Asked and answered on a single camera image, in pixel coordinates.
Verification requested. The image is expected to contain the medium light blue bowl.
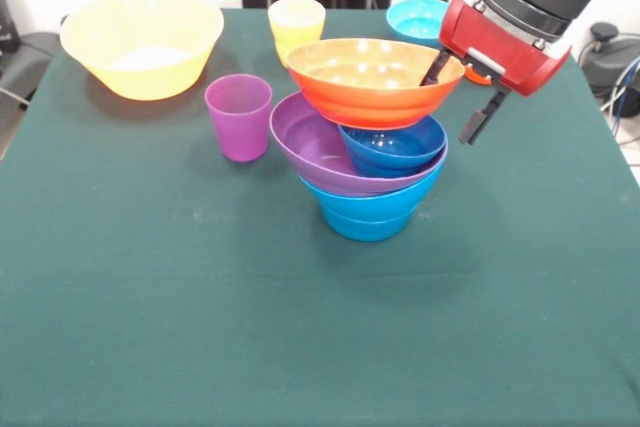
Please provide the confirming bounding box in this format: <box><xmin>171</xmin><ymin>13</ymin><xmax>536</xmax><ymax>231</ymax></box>
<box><xmin>298</xmin><ymin>161</ymin><xmax>446</xmax><ymax>224</ymax></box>

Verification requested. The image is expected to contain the blue cable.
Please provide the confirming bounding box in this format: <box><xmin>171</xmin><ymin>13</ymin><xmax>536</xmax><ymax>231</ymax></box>
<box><xmin>612</xmin><ymin>57</ymin><xmax>640</xmax><ymax>121</ymax></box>

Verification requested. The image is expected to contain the large purple plastic bowl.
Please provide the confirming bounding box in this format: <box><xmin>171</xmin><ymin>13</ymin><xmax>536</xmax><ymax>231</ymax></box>
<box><xmin>269</xmin><ymin>91</ymin><xmax>450</xmax><ymax>198</ymax></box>

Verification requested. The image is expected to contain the yellow plastic cup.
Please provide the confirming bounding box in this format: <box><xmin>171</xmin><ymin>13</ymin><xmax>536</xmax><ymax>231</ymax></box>
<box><xmin>276</xmin><ymin>41</ymin><xmax>296</xmax><ymax>70</ymax></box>
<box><xmin>267</xmin><ymin>0</ymin><xmax>327</xmax><ymax>56</ymax></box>

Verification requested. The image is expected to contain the orange-red plastic cup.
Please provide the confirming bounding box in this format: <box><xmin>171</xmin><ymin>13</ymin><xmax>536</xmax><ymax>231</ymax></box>
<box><xmin>463</xmin><ymin>65</ymin><xmax>495</xmax><ymax>86</ymax></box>

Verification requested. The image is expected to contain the small dark blue bowl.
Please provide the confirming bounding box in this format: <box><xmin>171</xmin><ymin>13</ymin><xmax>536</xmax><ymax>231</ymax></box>
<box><xmin>337</xmin><ymin>115</ymin><xmax>448</xmax><ymax>179</ymax></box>

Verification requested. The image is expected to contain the small cyan plastic bowl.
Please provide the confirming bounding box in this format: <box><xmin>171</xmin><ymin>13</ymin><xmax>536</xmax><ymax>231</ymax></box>
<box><xmin>385</xmin><ymin>0</ymin><xmax>451</xmax><ymax>48</ymax></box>

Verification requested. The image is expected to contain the orange shallow plastic bowl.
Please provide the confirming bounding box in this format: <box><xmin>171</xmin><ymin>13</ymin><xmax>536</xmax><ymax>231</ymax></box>
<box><xmin>285</xmin><ymin>37</ymin><xmax>467</xmax><ymax>131</ymax></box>

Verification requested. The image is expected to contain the dark green tablecloth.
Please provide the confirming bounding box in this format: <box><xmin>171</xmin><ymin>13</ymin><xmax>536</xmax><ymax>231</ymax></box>
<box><xmin>0</xmin><ymin>7</ymin><xmax>640</xmax><ymax>427</ymax></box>

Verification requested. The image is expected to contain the small light blue bowl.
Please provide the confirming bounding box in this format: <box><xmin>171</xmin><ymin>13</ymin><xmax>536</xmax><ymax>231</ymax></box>
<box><xmin>323</xmin><ymin>211</ymin><xmax>417</xmax><ymax>243</ymax></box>

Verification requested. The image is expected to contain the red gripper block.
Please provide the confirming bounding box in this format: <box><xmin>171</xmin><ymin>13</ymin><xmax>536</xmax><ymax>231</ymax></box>
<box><xmin>418</xmin><ymin>0</ymin><xmax>573</xmax><ymax>148</ymax></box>

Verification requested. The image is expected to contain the purple plastic cup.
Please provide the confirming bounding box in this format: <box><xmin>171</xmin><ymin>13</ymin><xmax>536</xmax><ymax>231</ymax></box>
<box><xmin>204</xmin><ymin>73</ymin><xmax>274</xmax><ymax>163</ymax></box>

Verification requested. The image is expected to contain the large yellow plastic bowl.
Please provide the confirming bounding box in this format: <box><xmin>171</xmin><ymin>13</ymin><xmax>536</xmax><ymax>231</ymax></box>
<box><xmin>59</xmin><ymin>0</ymin><xmax>225</xmax><ymax>101</ymax></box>

